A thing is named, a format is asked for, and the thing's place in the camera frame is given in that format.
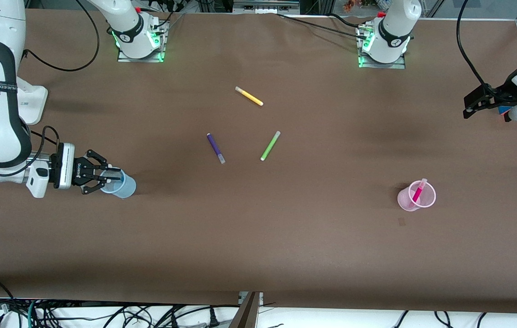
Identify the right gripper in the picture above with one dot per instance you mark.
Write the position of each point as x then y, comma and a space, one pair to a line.
77, 172

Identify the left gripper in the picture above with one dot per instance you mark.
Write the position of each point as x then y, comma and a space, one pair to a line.
499, 96

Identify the pink marker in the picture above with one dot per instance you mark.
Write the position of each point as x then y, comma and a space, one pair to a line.
418, 192

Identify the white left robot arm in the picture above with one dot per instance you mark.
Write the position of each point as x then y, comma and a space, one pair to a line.
393, 27

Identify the Rubik's cube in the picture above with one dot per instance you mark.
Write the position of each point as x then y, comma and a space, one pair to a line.
504, 110

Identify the translucent blue cup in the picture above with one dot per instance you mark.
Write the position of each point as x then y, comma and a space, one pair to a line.
126, 187

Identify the white plastic stand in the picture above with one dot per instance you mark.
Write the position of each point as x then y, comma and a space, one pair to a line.
35, 107

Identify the purple marker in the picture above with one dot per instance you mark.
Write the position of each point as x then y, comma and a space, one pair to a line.
215, 148

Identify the translucent pink cup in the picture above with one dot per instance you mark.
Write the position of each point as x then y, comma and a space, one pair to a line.
404, 200

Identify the orange toy figure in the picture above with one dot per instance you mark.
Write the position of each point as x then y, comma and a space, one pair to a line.
348, 5

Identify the yellow marker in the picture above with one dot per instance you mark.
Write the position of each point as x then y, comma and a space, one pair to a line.
249, 96

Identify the green marker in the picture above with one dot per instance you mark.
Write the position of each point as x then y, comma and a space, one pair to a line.
270, 146

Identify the black power plug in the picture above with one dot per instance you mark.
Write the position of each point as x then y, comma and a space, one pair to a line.
214, 318

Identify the grey metal table leg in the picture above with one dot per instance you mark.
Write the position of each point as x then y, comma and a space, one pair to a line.
245, 312

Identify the silver metal rail fixture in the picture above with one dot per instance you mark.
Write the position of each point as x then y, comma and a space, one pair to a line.
265, 5

